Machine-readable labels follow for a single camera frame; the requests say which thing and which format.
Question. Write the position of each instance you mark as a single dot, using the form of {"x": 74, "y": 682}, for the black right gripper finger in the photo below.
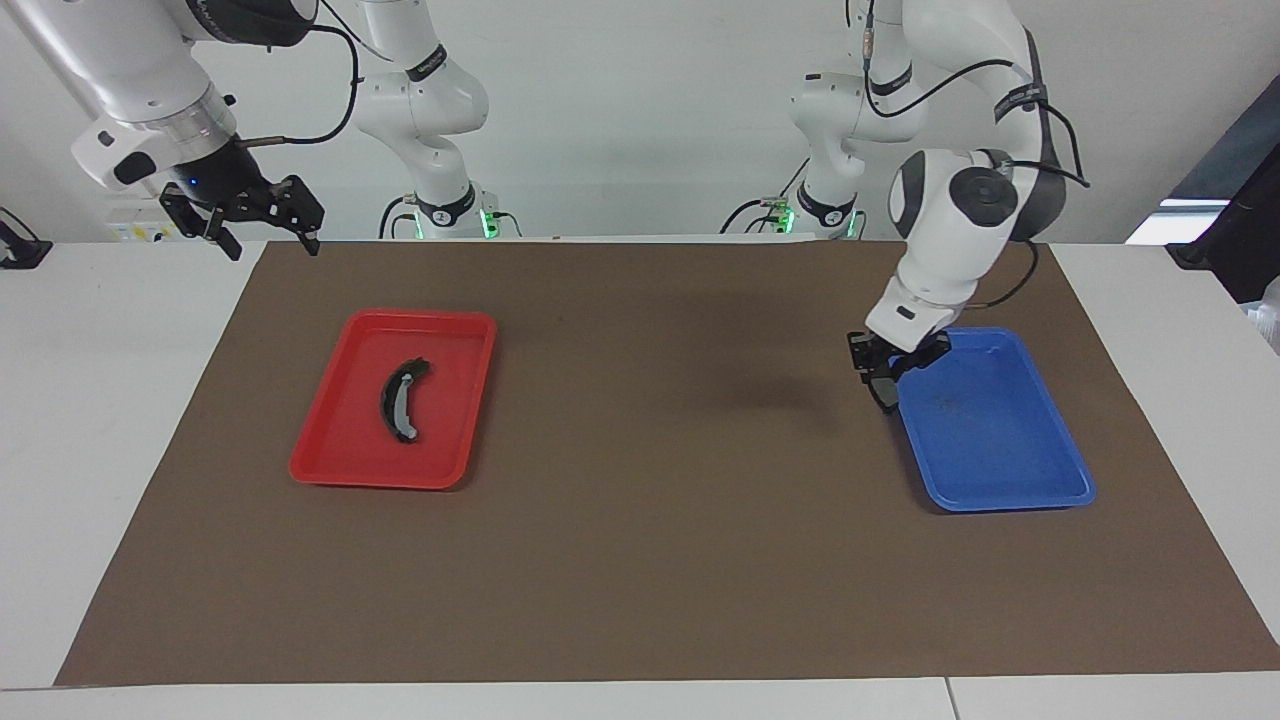
{"x": 228, "y": 245}
{"x": 311, "y": 243}

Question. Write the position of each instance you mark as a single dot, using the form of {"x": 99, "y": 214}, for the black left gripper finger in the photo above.
{"x": 868, "y": 384}
{"x": 899, "y": 377}

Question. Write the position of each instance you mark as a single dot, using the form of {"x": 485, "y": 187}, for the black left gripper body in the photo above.
{"x": 860, "y": 352}

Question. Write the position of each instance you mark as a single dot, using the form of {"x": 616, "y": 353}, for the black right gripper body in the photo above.
{"x": 225, "y": 180}

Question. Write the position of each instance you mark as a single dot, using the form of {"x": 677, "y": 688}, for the dark brake pad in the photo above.
{"x": 887, "y": 398}

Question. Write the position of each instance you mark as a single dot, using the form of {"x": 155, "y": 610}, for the curved black brake shoe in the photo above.
{"x": 398, "y": 405}

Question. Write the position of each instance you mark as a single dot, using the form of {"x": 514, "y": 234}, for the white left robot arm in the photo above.
{"x": 950, "y": 250}

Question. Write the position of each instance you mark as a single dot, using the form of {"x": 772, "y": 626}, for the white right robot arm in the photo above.
{"x": 130, "y": 70}

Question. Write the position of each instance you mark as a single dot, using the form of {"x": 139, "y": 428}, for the white labelled power strip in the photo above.
{"x": 135, "y": 228}

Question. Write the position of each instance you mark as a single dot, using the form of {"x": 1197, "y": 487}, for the blue plastic tray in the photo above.
{"x": 1000, "y": 440}

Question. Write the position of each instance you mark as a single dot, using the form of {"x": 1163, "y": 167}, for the black table clamp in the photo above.
{"x": 25, "y": 250}

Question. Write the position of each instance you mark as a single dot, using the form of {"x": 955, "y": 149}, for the red plastic tray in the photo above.
{"x": 440, "y": 400}

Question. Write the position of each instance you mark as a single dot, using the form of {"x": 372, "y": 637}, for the brown table mat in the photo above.
{"x": 660, "y": 450}

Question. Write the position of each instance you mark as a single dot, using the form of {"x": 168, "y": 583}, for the black monitor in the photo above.
{"x": 1245, "y": 240}

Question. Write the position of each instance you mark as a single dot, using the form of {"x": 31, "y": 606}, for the clear plastic object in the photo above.
{"x": 1268, "y": 320}

